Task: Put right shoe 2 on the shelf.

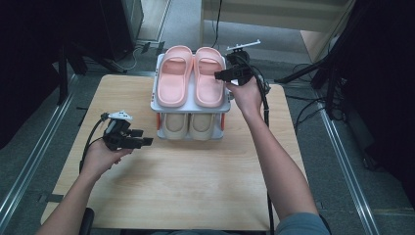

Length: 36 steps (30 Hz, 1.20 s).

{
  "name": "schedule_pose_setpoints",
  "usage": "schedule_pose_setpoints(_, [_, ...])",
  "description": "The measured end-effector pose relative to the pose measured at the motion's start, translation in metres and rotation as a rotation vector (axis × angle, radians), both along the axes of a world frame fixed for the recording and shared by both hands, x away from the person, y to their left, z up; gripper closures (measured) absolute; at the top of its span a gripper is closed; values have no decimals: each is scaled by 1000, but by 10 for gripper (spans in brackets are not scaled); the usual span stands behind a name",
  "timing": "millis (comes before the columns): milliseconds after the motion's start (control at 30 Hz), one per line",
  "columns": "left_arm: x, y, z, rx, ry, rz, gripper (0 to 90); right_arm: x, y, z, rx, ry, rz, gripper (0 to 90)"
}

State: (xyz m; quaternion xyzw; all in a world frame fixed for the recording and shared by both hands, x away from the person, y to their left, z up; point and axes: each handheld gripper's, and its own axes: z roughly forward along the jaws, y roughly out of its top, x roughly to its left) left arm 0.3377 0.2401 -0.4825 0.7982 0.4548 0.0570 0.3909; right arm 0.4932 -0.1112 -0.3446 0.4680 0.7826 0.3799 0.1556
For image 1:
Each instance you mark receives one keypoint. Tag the wooden cabinet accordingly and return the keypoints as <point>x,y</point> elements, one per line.
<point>277,13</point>

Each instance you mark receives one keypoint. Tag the person's blue-grey clothing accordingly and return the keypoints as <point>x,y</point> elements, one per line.
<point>301,225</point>

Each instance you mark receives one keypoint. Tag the black curtain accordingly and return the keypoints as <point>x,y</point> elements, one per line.
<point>388,81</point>
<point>26,65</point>

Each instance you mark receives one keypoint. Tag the metal floor rail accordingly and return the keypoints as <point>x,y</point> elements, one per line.
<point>36,153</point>
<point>347,169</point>

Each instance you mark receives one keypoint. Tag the black chair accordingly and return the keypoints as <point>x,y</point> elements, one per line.
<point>87,222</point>

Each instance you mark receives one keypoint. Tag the cream clog shoe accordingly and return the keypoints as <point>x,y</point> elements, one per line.
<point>202,125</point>
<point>175,125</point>

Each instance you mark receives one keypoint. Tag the pink slipper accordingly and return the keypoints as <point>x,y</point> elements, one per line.
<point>173,84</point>
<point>208,88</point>

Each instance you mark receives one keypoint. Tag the black tripod stand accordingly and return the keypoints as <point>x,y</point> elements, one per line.
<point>329,62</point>

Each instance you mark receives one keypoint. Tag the black metal stand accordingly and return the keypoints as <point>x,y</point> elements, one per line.
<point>62,75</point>

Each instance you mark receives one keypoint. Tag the grey two-tier shoe rack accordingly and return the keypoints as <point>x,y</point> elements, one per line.
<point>191,108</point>

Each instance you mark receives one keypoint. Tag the person's right hand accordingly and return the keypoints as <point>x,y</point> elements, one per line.
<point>248,98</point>

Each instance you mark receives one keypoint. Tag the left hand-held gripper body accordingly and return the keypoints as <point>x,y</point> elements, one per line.
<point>117,133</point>

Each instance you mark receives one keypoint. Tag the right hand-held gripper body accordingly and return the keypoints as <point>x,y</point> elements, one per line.
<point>241,70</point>

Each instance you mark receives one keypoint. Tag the black cabinet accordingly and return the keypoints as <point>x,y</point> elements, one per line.
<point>120,23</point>

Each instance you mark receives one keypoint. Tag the person's left hand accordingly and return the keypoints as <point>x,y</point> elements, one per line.
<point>98,160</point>

